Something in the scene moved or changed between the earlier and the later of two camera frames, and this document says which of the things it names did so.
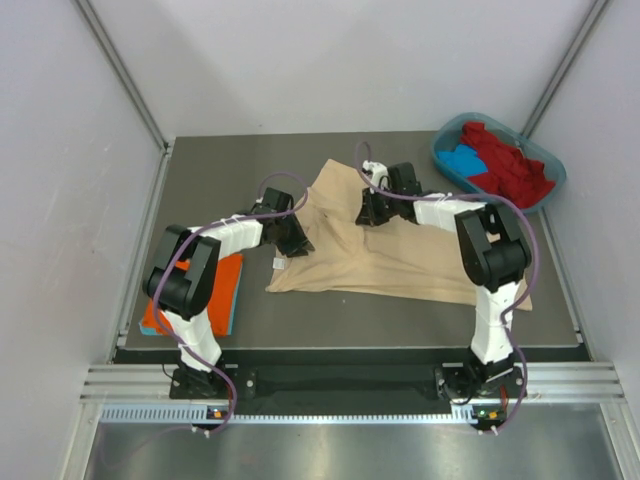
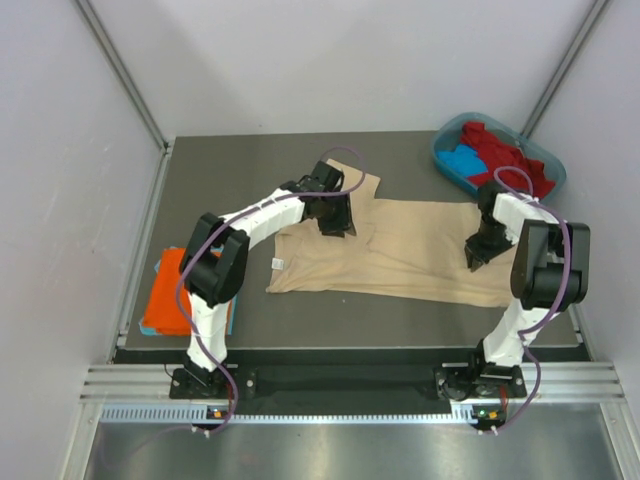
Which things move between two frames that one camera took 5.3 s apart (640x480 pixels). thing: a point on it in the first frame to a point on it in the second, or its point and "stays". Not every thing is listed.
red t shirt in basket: (510, 174) stays
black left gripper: (298, 243) to (342, 222)
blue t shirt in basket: (464, 159) stays
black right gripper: (368, 215) to (476, 254)
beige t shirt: (391, 259) stays
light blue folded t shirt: (144, 331) stays
